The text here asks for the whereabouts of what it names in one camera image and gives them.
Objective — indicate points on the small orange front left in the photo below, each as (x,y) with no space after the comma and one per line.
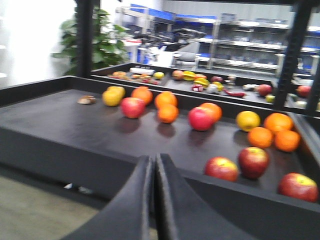
(260,137)

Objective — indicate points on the small orange front right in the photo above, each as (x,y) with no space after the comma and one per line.
(287,140)

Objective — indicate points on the orange rear left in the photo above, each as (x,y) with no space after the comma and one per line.
(143,93)

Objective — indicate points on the brown mushroom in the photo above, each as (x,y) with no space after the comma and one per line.
(87,100)

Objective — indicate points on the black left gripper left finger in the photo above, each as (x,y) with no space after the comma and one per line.
(127,215)

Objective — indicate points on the red bell pepper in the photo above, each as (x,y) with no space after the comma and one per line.
(197,88)

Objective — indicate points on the front left black tray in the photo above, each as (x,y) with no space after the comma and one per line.
(45,132)

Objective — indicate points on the yellow starfruit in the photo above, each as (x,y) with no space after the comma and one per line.
(202,81)
(188,75)

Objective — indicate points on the yellow starfruit rear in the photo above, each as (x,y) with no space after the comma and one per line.
(188,75)

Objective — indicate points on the small orange centre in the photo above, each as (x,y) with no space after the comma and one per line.
(167,113)

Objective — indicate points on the black rack post right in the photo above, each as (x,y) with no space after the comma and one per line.
(303,11)

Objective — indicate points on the yellow apple right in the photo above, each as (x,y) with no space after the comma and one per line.
(247,120)

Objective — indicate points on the black rack post left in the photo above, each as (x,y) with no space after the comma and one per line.
(84,37)

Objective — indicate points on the red apple centre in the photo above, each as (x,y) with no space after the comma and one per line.
(201,118)

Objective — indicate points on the orange behind centre apple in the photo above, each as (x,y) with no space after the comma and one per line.
(217,111)

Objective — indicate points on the red apple left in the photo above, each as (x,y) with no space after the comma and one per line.
(132,107)

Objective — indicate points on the rear left black tray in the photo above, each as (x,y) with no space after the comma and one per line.
(120,74)

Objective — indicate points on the small orange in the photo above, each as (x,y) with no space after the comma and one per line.
(287,140)
(260,137)
(167,113)

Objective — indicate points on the orange with knob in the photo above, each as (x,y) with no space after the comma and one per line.
(164,98)

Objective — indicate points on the red apple rear tray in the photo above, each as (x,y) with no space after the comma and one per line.
(264,89)

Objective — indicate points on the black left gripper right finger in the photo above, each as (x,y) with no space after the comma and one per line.
(181,214)

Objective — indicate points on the large orange right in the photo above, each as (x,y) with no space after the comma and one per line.
(277,122)

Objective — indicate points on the white garlic bulb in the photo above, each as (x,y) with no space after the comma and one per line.
(212,89)

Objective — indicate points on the red apple front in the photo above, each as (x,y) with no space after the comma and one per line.
(222,168)

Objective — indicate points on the small yellow lemon rear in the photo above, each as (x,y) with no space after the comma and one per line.
(158,75)

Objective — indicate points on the yellow apple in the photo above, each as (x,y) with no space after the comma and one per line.
(109,100)
(247,120)
(116,91)

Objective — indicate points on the red chili pepper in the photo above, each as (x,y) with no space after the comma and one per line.
(235,94)

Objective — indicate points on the green potted plant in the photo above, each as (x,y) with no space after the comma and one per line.
(108,47)

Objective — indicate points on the black rack post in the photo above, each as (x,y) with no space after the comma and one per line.
(84,37)
(303,11)

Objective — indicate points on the black tray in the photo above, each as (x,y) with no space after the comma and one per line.
(45,132)
(120,74)

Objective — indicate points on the dark red apple right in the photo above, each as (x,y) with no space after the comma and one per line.
(253,162)

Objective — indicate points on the yellow apple rear left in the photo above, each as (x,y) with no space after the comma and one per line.
(116,91)

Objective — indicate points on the yellow starfruit left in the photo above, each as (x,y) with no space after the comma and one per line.
(202,81)

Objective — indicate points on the yellow apple front left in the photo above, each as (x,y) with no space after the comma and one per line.
(109,100)

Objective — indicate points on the red apple far right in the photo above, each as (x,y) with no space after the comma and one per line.
(298,186)

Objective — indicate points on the white electronic scale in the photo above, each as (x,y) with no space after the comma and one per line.
(141,71)

